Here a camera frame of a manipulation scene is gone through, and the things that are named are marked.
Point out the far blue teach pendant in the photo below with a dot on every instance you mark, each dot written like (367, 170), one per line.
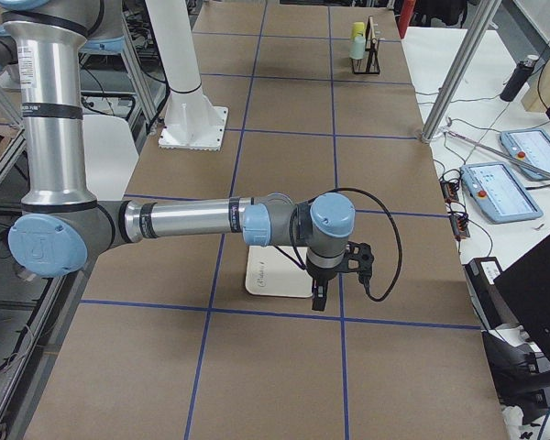
(530, 146)

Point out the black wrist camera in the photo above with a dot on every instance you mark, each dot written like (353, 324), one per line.
(358, 258)

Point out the near blue teach pendant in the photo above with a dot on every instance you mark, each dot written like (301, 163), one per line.
(500, 196)

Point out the cream rabbit tray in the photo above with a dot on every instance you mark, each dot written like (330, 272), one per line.
(271, 274)

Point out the yellow cup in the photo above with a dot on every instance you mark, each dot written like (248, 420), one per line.
(357, 29)

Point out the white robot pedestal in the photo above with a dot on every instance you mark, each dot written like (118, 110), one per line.
(190, 121)

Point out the light green cup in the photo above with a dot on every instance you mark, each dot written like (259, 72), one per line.
(358, 48)

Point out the black laptop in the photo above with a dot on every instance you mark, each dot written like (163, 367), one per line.
(525, 287)

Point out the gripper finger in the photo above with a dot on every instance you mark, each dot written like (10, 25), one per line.
(318, 296)

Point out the blue teach pendant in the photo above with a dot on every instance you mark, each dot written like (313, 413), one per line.
(500, 196)
(530, 146)

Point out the aluminium frame post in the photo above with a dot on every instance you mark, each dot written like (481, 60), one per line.
(467, 49)

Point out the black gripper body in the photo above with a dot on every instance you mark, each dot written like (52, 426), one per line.
(321, 276)

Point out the black water bottle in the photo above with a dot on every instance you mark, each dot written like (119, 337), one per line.
(519, 77)

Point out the black wire cup rack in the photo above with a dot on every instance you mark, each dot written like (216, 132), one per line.
(370, 64)

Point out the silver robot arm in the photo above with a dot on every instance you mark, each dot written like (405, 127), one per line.
(63, 225)

